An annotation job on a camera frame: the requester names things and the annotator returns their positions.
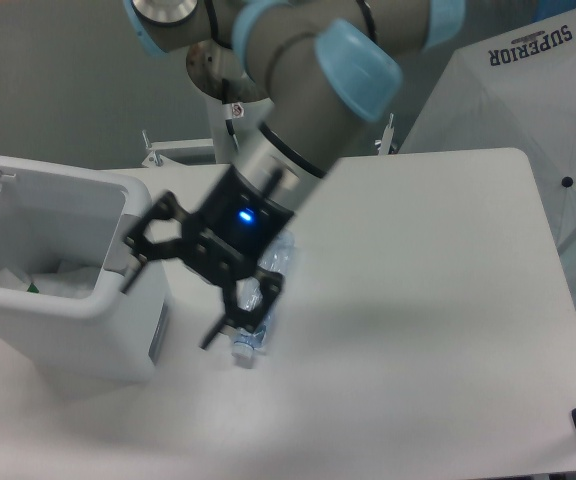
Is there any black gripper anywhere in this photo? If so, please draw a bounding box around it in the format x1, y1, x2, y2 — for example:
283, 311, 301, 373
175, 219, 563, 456
117, 167, 297, 351

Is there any crushed clear plastic bottle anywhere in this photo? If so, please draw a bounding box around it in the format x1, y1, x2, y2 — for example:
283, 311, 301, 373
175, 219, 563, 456
230, 230, 299, 360

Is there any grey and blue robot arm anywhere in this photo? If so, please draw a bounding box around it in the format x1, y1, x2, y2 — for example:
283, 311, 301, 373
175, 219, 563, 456
124, 1, 466, 347

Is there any white trash can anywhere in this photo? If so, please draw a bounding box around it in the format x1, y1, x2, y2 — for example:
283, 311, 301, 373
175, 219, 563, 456
0, 156, 170, 382

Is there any white Superior umbrella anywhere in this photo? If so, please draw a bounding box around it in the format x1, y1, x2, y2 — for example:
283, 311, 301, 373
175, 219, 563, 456
401, 9, 576, 244

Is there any white table clamp bracket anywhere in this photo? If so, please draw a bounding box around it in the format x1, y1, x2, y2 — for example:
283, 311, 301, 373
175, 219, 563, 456
140, 113, 397, 169

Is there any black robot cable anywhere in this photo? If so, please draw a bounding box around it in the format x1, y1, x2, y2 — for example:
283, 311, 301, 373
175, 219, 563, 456
220, 78, 246, 156

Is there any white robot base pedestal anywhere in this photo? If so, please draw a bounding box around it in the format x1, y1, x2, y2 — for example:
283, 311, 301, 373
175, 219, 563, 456
186, 40, 273, 151

